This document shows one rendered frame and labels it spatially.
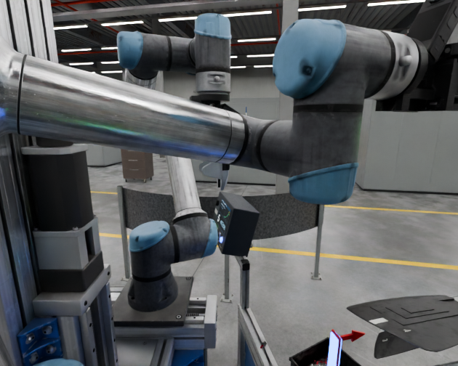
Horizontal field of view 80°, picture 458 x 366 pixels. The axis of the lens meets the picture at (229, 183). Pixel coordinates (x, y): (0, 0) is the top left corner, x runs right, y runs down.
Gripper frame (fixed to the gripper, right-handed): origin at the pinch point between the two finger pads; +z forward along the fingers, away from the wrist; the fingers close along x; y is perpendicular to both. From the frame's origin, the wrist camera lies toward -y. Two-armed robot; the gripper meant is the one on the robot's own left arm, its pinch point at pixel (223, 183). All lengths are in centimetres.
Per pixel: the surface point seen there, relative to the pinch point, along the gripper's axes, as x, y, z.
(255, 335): -13, -14, 57
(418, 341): 31.7, -26.7, 22.0
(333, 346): 25.2, -15.1, 26.4
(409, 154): -408, -495, 58
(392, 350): 12, -45, 47
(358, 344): -76, -116, 143
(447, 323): 28, -38, 24
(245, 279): -27, -15, 45
